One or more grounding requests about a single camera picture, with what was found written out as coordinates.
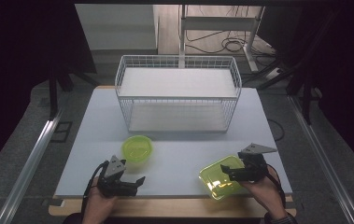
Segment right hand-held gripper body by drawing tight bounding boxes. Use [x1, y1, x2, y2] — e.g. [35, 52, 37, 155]
[237, 142, 278, 183]

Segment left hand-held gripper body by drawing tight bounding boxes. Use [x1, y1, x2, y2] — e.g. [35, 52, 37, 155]
[96, 155, 139, 198]

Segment rectangular green plastic container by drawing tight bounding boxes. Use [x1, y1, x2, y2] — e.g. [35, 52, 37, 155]
[198, 154, 251, 202]

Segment round green plastic container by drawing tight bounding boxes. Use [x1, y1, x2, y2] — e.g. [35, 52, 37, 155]
[120, 134, 154, 163]

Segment white wire rack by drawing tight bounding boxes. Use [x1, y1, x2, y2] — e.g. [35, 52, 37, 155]
[114, 54, 243, 134]

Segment person's left hand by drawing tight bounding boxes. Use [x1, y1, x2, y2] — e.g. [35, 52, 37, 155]
[81, 176, 120, 222]

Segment person's right hand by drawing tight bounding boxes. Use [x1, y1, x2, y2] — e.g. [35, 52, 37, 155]
[237, 165, 288, 218]

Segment white table board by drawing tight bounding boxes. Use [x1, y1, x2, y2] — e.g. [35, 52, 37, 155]
[54, 86, 293, 199]

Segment wooden table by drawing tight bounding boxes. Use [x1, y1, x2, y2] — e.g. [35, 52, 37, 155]
[48, 85, 298, 219]

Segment black metal stand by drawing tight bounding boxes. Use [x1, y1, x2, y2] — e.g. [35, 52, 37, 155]
[47, 60, 102, 121]
[243, 8, 337, 126]

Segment black curtain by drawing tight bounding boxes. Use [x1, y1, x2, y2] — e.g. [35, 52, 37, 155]
[0, 0, 98, 183]
[257, 0, 354, 180]

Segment white cabinet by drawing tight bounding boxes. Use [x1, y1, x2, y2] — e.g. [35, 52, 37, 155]
[74, 3, 161, 56]

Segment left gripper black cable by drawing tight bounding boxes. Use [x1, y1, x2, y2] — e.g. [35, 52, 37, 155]
[81, 160, 109, 216]

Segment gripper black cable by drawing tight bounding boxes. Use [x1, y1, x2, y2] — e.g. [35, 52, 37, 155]
[264, 162, 288, 210]
[81, 160, 109, 216]

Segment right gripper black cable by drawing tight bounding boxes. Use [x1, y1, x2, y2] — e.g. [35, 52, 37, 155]
[264, 162, 288, 210]

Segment black floor cable loop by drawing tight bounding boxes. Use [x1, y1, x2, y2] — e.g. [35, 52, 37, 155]
[266, 118, 287, 143]

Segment black floor bracket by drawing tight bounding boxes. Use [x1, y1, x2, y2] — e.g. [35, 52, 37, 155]
[50, 120, 74, 144]

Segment aluminium rail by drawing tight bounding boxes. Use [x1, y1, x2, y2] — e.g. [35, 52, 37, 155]
[287, 93, 354, 224]
[0, 106, 64, 224]

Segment black floor cables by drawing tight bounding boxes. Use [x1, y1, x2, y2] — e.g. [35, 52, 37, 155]
[184, 5, 276, 58]

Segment white desk frame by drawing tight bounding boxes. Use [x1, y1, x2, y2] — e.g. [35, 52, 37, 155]
[178, 4, 266, 74]

